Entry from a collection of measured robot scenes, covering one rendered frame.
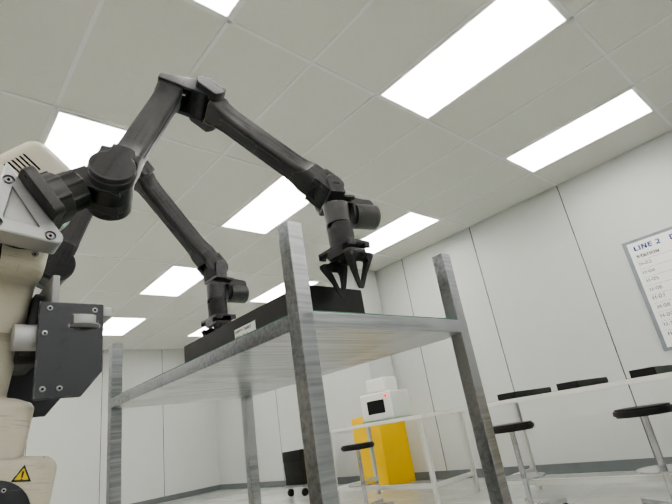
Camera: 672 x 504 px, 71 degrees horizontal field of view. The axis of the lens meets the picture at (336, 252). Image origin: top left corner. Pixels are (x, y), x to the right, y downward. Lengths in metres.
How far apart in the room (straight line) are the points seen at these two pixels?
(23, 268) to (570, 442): 5.47
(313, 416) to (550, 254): 5.29
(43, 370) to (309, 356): 0.44
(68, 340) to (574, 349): 5.25
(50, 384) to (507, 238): 5.64
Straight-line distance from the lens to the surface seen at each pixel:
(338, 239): 0.99
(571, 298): 5.73
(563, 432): 5.87
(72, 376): 0.91
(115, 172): 0.90
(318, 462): 0.70
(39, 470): 0.91
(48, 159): 1.08
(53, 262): 1.28
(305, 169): 1.07
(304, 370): 0.70
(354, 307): 1.06
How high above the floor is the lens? 0.77
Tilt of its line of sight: 21 degrees up
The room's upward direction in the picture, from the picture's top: 9 degrees counter-clockwise
